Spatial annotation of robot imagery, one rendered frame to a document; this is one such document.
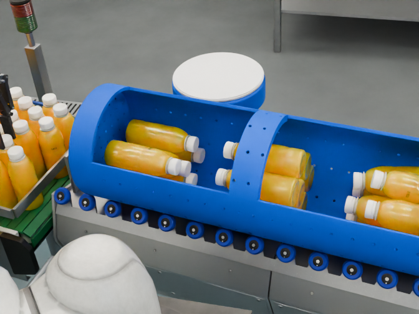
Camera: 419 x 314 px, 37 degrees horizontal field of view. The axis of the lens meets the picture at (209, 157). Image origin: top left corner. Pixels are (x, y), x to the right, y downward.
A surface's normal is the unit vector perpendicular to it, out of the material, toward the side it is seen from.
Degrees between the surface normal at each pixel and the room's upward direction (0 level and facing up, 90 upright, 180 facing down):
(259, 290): 70
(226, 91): 0
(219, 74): 0
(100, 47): 0
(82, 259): 9
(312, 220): 80
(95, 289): 52
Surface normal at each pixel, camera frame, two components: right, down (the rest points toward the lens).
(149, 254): -0.38, 0.29
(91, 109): -0.20, -0.51
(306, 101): -0.07, -0.78
